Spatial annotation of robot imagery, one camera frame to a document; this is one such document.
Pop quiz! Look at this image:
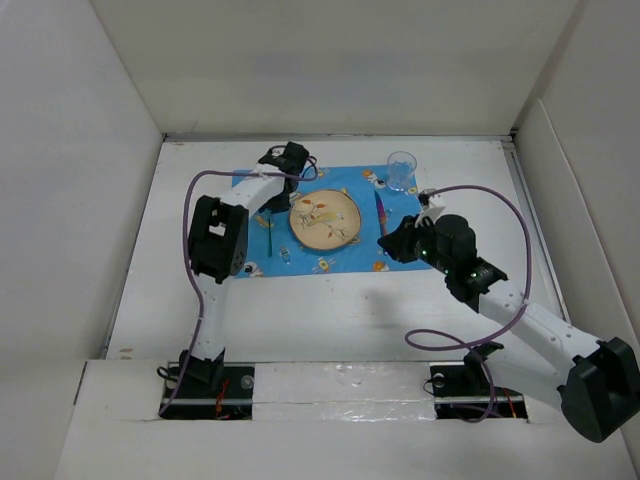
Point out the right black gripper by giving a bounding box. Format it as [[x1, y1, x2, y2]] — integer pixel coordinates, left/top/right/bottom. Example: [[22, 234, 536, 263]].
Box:
[[376, 214, 453, 276]]

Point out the iridescent fork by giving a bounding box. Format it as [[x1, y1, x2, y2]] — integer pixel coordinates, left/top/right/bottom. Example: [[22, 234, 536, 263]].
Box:
[[266, 215, 273, 258]]

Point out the iridescent knife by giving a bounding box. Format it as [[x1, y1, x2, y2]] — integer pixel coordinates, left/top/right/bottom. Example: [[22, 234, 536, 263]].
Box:
[[374, 191, 388, 237]]

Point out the round bird-pattern plate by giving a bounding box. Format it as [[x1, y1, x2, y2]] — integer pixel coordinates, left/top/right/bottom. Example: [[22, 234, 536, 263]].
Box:
[[289, 189, 362, 251]]

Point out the blue space-print cloth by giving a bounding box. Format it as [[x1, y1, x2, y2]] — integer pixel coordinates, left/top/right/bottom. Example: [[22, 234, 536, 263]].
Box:
[[236, 165, 428, 278]]

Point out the clear drinking glass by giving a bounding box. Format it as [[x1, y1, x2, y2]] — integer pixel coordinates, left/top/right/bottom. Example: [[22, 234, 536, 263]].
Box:
[[386, 151, 417, 191]]

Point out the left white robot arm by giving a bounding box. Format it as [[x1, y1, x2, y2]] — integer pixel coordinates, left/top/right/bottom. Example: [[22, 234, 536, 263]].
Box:
[[182, 142, 317, 397]]

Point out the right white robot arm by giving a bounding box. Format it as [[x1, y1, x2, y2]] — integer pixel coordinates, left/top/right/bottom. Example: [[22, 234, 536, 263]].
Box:
[[377, 214, 639, 443]]

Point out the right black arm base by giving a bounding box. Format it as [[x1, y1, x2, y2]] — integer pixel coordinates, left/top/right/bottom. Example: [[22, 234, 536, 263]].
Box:
[[422, 352, 528, 423]]

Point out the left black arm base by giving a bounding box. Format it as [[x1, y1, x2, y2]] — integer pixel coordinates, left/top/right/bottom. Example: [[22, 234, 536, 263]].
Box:
[[156, 350, 255, 421]]

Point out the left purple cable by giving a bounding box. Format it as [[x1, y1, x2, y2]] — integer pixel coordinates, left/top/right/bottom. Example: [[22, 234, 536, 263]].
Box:
[[158, 143, 320, 416]]

